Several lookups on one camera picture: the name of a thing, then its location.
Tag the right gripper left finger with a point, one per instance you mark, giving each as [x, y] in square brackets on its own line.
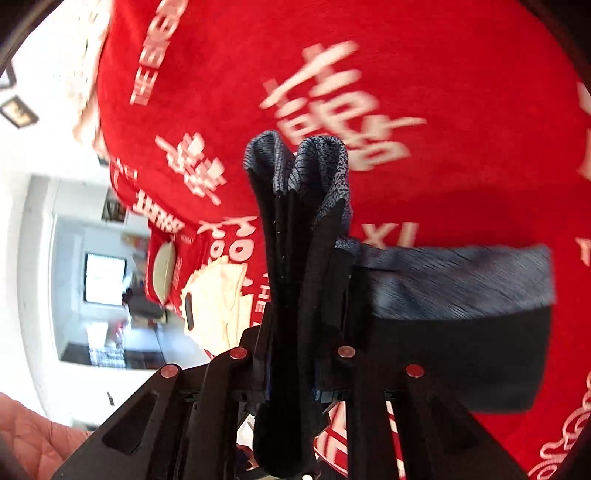
[181, 423]

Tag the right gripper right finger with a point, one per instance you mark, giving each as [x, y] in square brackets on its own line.
[394, 419]

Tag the black pants with patterned cuff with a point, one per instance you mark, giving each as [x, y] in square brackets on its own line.
[481, 314]

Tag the pink sleeve left forearm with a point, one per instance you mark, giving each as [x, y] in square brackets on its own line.
[32, 446]

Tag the cream pillow with red print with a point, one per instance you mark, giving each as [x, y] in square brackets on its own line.
[205, 293]

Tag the red blanket with white print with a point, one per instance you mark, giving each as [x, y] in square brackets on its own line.
[464, 122]

